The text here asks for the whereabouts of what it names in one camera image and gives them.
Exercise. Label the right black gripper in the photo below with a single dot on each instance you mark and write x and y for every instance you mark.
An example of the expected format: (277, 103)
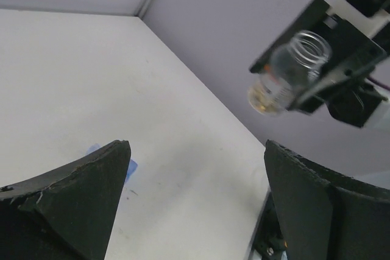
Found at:
(342, 87)

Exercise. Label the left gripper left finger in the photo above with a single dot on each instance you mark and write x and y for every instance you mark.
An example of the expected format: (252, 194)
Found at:
(68, 212)

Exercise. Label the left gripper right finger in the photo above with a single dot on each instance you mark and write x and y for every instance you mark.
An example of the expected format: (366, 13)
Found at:
(324, 214)

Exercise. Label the clear bottle with orange pills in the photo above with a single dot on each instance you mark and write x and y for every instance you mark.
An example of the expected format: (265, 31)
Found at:
(290, 70)

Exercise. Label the blue weekly pill organizer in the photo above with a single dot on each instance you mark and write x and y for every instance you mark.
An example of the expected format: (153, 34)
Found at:
(131, 167)

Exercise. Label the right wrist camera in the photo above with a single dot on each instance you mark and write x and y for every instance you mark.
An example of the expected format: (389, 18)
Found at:
(368, 16)

